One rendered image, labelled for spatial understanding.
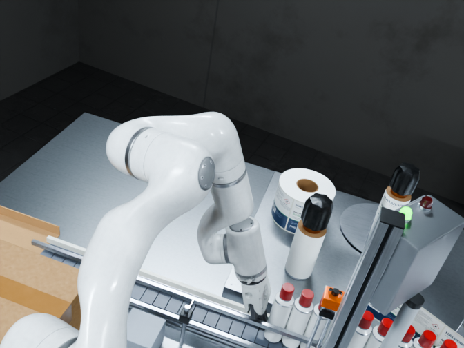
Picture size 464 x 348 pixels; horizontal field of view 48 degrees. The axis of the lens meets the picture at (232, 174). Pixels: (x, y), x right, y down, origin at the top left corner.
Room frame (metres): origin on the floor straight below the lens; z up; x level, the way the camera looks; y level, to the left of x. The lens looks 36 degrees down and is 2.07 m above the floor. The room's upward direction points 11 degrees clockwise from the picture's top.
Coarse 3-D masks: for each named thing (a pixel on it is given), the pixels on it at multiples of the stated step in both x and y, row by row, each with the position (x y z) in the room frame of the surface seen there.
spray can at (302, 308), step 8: (304, 296) 0.90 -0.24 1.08; (312, 296) 0.91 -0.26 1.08; (296, 304) 0.91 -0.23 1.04; (304, 304) 0.90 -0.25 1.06; (312, 304) 0.92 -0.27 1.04; (296, 312) 0.89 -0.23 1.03; (304, 312) 0.89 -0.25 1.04; (288, 320) 0.91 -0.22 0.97; (296, 320) 0.89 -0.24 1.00; (304, 320) 0.89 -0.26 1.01; (288, 328) 0.90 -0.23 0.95; (296, 328) 0.89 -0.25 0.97; (304, 328) 0.90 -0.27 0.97; (288, 344) 0.89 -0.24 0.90; (296, 344) 0.89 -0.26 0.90
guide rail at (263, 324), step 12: (36, 240) 1.03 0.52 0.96; (60, 252) 1.00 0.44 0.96; (156, 288) 0.95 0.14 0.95; (168, 288) 0.95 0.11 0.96; (204, 300) 0.93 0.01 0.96; (228, 312) 0.91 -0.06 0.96; (252, 324) 0.89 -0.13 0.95; (264, 324) 0.89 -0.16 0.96; (288, 336) 0.87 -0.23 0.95; (300, 336) 0.87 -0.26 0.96
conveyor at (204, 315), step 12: (48, 252) 1.07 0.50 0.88; (72, 252) 1.08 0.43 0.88; (72, 264) 1.04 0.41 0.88; (144, 288) 1.00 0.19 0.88; (144, 300) 0.96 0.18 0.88; (156, 300) 0.96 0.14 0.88; (168, 300) 0.97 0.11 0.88; (180, 300) 0.98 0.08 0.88; (204, 312) 0.96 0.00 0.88; (216, 312) 0.96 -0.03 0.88; (240, 312) 0.98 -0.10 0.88; (204, 324) 0.92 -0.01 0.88; (216, 324) 0.93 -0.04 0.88; (228, 324) 0.93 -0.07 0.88; (240, 324) 0.94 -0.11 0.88; (240, 336) 0.90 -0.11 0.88; (252, 336) 0.91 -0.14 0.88
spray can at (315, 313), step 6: (318, 306) 0.90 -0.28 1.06; (312, 312) 0.91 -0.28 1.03; (318, 312) 0.89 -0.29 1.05; (312, 318) 0.89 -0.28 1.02; (324, 318) 0.88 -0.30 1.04; (312, 324) 0.89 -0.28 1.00; (324, 324) 0.88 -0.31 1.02; (306, 330) 0.90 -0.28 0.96; (312, 330) 0.88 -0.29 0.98; (318, 330) 0.88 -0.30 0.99; (306, 336) 0.89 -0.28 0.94; (318, 336) 0.88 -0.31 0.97; (300, 342) 0.91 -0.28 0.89
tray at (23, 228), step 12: (0, 216) 1.22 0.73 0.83; (12, 216) 1.22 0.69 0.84; (24, 216) 1.21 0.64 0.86; (0, 228) 1.17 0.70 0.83; (12, 228) 1.18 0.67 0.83; (24, 228) 1.19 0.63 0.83; (36, 228) 1.20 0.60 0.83; (48, 228) 1.20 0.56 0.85; (12, 240) 1.13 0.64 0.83; (24, 240) 1.14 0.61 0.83; (36, 252) 1.10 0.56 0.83
